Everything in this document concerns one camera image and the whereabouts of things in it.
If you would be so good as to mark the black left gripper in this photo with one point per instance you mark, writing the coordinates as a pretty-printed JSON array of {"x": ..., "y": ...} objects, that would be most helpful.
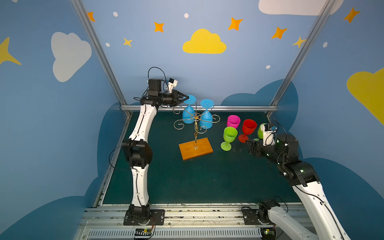
[{"x": 177, "y": 97}]

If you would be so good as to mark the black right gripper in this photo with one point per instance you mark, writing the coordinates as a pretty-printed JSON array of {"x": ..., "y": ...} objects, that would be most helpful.
[{"x": 258, "y": 148}]

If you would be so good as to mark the green wine glass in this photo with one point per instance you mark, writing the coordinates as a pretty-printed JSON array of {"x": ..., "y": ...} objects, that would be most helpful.
[
  {"x": 229, "y": 136},
  {"x": 260, "y": 132}
]

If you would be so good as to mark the blue wine glass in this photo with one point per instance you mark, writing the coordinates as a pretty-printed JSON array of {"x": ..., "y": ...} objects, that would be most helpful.
[
  {"x": 188, "y": 112},
  {"x": 206, "y": 119}
]

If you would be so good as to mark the red wine glass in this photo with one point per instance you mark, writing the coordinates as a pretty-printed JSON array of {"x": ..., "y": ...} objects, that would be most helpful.
[{"x": 248, "y": 128}]

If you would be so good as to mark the pink wine glass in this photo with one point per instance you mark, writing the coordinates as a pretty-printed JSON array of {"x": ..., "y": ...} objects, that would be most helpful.
[{"x": 233, "y": 121}]

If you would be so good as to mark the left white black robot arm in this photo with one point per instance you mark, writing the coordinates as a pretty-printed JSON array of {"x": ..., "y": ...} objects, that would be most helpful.
[{"x": 137, "y": 150}]

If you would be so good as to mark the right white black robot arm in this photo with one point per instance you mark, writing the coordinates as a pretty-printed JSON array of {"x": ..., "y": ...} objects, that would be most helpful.
[{"x": 284, "y": 153}]

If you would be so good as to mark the orange wooden rack base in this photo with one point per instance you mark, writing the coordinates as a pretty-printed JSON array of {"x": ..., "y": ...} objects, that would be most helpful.
[{"x": 194, "y": 149}]

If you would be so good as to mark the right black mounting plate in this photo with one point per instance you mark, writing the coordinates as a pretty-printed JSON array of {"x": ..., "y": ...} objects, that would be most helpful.
[{"x": 256, "y": 216}]

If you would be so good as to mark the black mounting plate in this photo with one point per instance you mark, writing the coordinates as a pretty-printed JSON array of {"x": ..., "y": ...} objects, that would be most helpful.
[
  {"x": 156, "y": 216},
  {"x": 256, "y": 216}
]

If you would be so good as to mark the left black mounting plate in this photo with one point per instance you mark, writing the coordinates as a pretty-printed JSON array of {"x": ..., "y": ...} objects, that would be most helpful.
[{"x": 156, "y": 216}]

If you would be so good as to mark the aluminium front base rails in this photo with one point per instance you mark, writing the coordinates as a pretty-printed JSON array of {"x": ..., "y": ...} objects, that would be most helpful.
[{"x": 186, "y": 222}]

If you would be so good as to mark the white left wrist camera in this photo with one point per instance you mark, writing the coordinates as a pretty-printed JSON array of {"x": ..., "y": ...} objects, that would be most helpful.
[{"x": 172, "y": 83}]

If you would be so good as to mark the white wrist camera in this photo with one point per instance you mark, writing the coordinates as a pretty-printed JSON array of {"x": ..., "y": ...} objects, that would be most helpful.
[
  {"x": 269, "y": 135},
  {"x": 172, "y": 83}
]

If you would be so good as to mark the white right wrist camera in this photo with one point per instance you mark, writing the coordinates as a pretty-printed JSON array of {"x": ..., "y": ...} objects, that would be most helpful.
[{"x": 269, "y": 135}]

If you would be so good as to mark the gold wire glass rack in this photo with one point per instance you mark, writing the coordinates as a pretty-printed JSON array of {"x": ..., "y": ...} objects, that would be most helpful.
[{"x": 179, "y": 124}]

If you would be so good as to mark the horizontal aluminium back rail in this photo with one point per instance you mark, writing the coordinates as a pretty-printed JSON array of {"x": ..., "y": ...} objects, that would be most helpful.
[{"x": 215, "y": 108}]

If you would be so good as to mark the left aluminium corner post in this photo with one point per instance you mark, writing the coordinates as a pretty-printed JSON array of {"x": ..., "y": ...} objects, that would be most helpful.
[{"x": 88, "y": 26}]

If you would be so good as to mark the aluminium corner post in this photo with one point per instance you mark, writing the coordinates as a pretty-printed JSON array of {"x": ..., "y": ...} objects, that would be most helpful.
[
  {"x": 304, "y": 50},
  {"x": 88, "y": 26}
]

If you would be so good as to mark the right aluminium corner post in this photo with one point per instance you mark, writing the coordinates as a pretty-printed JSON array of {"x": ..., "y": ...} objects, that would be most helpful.
[{"x": 304, "y": 50}]

